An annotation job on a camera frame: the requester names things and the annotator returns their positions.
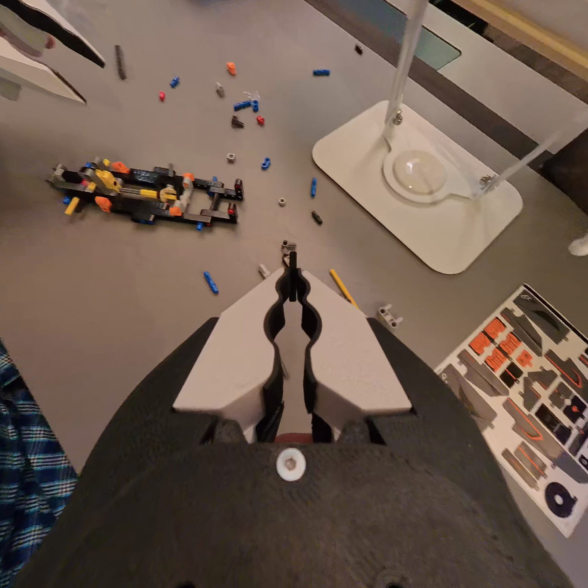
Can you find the black lego chassis assembly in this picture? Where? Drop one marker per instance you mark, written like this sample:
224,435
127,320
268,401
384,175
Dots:
138,202

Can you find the clear lego piece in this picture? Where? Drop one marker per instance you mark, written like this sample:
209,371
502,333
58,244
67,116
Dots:
251,95

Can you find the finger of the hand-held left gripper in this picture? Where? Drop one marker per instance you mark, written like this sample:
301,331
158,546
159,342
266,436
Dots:
32,69
50,16

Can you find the person's plaid shirt torso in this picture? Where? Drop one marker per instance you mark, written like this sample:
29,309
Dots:
27,459

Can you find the yellow lego axle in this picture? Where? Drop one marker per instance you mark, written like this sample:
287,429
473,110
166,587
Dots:
343,288

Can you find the black lego gear rack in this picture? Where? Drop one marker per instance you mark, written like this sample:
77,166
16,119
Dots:
293,275

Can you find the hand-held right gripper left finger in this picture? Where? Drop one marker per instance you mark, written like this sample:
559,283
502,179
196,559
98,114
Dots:
225,367

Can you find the blue red printed sheet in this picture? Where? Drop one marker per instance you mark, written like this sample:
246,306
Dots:
505,413

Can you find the black lego liftarm axle tube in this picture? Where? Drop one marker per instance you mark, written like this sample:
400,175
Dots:
220,216

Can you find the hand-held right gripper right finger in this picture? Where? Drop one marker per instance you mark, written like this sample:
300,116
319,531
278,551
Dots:
363,367

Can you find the dark grey lego beam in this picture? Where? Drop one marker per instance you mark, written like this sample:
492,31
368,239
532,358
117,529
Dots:
120,62

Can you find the light grey lego connector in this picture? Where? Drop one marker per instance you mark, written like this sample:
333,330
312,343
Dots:
264,271
389,315

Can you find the dark grey lego connector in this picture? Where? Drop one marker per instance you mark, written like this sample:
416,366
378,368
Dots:
288,246
236,122

